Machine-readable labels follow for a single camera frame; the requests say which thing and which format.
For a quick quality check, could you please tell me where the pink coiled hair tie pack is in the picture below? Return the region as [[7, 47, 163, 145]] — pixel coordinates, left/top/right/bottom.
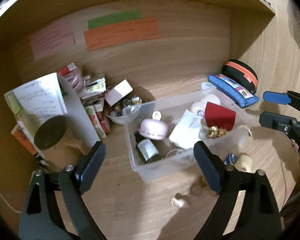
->
[[57, 63, 84, 92]]

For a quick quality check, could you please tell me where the white charging cable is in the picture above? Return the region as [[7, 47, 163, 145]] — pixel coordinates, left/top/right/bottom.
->
[[0, 179, 22, 214]]

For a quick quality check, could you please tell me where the red cloth pouch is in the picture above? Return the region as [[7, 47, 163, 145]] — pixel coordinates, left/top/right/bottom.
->
[[205, 102, 236, 132]]

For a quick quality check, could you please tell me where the white open paper booklet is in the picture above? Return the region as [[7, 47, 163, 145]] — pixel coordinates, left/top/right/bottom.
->
[[4, 72, 100, 147]]

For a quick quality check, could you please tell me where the stack of small boxes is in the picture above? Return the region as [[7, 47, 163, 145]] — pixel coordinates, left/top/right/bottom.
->
[[78, 73, 107, 113]]

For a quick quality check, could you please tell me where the fruit print box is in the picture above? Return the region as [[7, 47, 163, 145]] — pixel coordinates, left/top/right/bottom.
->
[[84, 106, 106, 139]]

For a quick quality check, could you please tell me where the small white pink box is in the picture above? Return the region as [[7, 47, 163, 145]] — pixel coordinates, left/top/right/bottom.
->
[[105, 79, 133, 107]]

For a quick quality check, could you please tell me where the orange book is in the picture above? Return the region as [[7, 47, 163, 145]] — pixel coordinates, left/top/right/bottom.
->
[[11, 124, 37, 155]]

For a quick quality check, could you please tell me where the pink paper note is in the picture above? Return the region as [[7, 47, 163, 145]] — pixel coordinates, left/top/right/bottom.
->
[[30, 19, 75, 61]]

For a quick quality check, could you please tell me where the green white tube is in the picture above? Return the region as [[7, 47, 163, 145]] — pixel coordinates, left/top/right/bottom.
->
[[5, 91, 40, 153]]

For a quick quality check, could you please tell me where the orange paper note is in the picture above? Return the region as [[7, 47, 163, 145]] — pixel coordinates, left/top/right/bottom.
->
[[84, 18, 159, 51]]

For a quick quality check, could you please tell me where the brown mug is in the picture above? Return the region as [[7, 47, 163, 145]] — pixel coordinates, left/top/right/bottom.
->
[[34, 115, 90, 173]]

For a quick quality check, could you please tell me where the white pink roll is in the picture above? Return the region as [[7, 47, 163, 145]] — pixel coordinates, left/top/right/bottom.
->
[[190, 94, 221, 117]]

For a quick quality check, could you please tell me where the gold ribbon ornament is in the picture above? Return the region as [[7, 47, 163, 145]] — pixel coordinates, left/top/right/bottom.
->
[[200, 119, 227, 139]]

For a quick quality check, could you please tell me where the cream lotion bottle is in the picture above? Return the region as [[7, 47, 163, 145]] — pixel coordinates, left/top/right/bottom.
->
[[234, 153, 253, 173]]

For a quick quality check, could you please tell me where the dark green glass bottle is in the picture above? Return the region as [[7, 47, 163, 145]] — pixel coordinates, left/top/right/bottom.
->
[[134, 131, 163, 164]]

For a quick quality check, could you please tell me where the black orange round case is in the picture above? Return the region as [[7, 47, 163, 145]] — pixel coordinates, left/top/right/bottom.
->
[[222, 59, 258, 94]]

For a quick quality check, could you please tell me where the clear plastic storage bin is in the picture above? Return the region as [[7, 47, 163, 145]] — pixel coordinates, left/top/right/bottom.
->
[[122, 88, 251, 183]]

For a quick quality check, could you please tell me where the green paper note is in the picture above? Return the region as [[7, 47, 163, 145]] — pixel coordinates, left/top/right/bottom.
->
[[88, 10, 141, 30]]

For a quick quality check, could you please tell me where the clear bowl of marbles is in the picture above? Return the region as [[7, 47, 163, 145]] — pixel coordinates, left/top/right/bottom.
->
[[104, 95, 142, 125]]

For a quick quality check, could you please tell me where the pink round jar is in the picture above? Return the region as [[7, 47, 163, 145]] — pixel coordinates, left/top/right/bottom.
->
[[139, 111, 168, 140]]

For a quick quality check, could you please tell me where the blue small packet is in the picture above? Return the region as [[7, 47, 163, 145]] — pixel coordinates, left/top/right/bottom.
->
[[223, 153, 238, 165]]

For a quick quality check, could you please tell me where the white round tape dispenser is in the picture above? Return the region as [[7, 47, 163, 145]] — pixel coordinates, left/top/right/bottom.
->
[[200, 81, 217, 94]]

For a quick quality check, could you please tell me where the blue pencil pouch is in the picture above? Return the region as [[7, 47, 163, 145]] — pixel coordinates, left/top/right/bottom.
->
[[207, 74, 260, 108]]

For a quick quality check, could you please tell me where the white cloth pouch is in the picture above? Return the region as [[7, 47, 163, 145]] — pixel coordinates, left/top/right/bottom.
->
[[168, 110, 203, 150]]

